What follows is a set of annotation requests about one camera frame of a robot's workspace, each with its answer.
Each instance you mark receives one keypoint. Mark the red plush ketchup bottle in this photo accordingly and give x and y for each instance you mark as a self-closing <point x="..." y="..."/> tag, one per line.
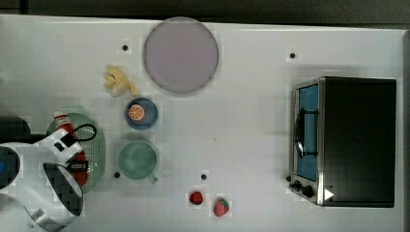
<point x="63" y="121"/>

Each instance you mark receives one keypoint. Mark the blue bowl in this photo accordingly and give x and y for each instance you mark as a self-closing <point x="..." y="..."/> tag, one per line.
<point x="151" y="114"/>

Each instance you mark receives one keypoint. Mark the round purple plate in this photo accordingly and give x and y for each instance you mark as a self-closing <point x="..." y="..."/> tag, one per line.
<point x="181" y="55"/>

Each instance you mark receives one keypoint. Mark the yellow plush banana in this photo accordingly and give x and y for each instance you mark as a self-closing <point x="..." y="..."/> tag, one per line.
<point x="118" y="82"/>

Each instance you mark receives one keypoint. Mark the orange slice toy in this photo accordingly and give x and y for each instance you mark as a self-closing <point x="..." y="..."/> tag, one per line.
<point x="136" y="112"/>

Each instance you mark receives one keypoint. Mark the green cup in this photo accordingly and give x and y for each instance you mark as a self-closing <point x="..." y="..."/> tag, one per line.
<point x="138" y="160"/>

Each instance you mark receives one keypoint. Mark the black toaster oven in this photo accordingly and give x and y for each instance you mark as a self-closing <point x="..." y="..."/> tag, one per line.
<point x="343" y="142"/>

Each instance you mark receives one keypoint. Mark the green oval strainer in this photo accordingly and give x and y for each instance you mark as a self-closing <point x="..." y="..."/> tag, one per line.
<point x="92" y="141"/>

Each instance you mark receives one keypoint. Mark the plush strawberry with green top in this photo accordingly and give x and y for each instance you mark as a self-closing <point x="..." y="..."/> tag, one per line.
<point x="221" y="207"/>

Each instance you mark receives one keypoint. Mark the small red plush fruit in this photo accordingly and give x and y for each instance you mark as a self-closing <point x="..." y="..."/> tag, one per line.
<point x="196" y="198"/>

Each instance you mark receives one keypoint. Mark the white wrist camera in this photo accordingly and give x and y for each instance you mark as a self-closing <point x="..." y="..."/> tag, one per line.
<point x="60" y="146"/>

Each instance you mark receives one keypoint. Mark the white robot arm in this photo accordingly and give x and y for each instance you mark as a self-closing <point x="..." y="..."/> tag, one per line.
<point x="36" y="176"/>

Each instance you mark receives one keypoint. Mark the black cylinder base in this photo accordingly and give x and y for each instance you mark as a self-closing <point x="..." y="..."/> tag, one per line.
<point x="13" y="129"/>

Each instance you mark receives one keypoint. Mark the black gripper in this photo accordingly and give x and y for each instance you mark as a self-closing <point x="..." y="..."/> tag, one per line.
<point x="77" y="166"/>

